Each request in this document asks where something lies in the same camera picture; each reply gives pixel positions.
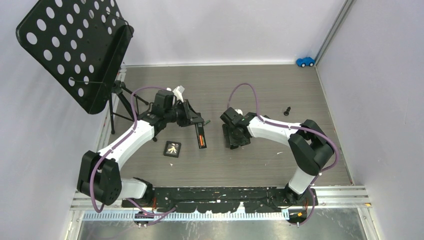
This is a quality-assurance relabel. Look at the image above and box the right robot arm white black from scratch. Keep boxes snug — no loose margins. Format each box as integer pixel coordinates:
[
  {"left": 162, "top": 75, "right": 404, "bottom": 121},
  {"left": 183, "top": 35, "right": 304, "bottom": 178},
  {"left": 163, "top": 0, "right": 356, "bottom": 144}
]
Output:
[{"left": 220, "top": 107, "right": 335, "bottom": 205}]

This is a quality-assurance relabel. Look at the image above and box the small black square tray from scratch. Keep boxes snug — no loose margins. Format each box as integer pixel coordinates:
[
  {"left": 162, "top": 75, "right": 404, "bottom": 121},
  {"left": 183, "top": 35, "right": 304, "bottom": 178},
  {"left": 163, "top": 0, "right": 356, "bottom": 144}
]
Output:
[{"left": 163, "top": 141, "right": 182, "bottom": 158}]

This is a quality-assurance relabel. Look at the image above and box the purple cable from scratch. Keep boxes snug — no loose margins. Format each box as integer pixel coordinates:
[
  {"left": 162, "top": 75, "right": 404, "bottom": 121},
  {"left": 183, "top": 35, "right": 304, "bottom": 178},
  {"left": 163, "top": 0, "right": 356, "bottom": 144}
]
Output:
[
  {"left": 89, "top": 86, "right": 170, "bottom": 214},
  {"left": 226, "top": 82, "right": 340, "bottom": 226}
]

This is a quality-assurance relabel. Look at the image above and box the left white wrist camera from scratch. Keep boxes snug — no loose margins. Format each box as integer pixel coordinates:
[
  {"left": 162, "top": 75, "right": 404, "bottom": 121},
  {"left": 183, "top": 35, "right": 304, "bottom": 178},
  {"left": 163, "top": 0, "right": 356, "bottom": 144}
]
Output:
[{"left": 172, "top": 85, "right": 185, "bottom": 104}]

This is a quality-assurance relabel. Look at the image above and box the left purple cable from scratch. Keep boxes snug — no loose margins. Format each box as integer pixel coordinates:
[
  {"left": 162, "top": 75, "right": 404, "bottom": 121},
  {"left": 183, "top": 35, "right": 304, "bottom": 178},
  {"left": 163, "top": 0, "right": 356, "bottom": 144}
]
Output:
[{"left": 89, "top": 86, "right": 170, "bottom": 214}]

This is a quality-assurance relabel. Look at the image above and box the blue toy car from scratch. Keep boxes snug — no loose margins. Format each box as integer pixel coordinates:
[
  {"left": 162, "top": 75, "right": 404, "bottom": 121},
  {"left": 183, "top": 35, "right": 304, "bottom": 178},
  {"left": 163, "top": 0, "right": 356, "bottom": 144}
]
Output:
[{"left": 295, "top": 56, "right": 316, "bottom": 68}]

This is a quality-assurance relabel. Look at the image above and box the small black knob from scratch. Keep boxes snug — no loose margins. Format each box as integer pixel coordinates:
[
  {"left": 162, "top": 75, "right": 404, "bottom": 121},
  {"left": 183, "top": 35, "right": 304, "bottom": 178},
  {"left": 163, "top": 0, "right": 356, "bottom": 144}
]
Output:
[{"left": 283, "top": 106, "right": 291, "bottom": 116}]

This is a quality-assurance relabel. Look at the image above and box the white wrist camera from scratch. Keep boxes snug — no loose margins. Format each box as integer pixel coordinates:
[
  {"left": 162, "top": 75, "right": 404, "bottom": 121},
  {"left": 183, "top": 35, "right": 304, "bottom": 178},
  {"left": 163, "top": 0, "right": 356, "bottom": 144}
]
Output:
[
  {"left": 172, "top": 85, "right": 185, "bottom": 104},
  {"left": 234, "top": 109, "right": 243, "bottom": 116}
]

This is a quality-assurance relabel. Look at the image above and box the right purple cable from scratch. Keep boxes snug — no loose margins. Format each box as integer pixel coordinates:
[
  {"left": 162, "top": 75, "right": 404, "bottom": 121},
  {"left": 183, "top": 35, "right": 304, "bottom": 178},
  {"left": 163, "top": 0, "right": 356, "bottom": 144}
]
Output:
[{"left": 226, "top": 82, "right": 340, "bottom": 226}]

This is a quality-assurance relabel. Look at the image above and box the black remote with label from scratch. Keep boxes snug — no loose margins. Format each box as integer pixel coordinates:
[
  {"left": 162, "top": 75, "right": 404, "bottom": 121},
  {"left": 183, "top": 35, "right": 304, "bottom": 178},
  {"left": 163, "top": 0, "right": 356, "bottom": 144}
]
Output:
[{"left": 195, "top": 122, "right": 207, "bottom": 149}]

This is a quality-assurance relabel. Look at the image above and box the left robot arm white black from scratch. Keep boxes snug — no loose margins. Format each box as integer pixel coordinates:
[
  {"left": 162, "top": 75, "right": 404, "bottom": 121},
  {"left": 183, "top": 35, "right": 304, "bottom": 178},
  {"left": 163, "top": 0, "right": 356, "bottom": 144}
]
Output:
[{"left": 77, "top": 85, "right": 207, "bottom": 212}]

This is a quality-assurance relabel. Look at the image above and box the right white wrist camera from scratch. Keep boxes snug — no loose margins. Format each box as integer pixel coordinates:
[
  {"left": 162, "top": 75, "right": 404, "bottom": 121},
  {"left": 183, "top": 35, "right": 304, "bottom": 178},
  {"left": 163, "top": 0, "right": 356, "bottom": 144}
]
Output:
[{"left": 234, "top": 109, "right": 243, "bottom": 116}]

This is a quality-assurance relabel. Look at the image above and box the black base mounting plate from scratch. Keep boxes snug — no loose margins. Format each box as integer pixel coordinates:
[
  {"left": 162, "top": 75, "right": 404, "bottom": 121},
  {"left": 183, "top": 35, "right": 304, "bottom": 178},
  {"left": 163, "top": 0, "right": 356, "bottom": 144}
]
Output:
[{"left": 122, "top": 186, "right": 318, "bottom": 214}]

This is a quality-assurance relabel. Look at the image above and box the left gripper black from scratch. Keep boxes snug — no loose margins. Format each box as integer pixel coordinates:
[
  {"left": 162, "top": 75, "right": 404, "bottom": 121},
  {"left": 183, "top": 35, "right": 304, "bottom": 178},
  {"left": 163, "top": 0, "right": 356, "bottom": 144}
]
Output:
[{"left": 164, "top": 99, "right": 203, "bottom": 128}]

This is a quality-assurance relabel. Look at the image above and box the black perforated music stand tray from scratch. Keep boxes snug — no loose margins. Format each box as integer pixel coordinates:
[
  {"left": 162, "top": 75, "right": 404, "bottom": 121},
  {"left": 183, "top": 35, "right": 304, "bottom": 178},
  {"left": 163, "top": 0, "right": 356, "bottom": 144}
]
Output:
[{"left": 15, "top": 0, "right": 134, "bottom": 115}]

